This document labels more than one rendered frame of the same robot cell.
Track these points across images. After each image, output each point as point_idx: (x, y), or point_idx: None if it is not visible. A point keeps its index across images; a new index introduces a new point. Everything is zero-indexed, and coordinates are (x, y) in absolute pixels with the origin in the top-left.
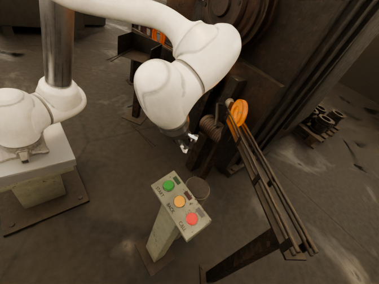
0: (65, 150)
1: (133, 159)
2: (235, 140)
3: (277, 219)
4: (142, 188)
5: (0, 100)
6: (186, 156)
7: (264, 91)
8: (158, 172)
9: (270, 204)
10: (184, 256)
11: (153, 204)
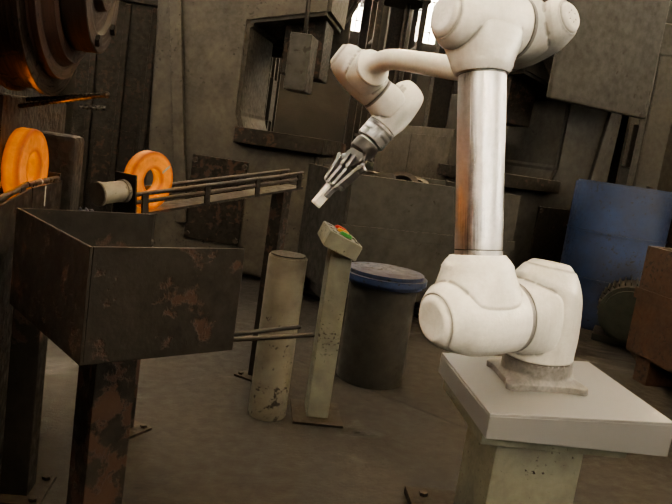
0: (459, 361)
1: None
2: (199, 203)
3: (287, 179)
4: (278, 469)
5: (552, 261)
6: None
7: (56, 130)
8: (207, 476)
9: (278, 180)
10: None
11: (275, 445)
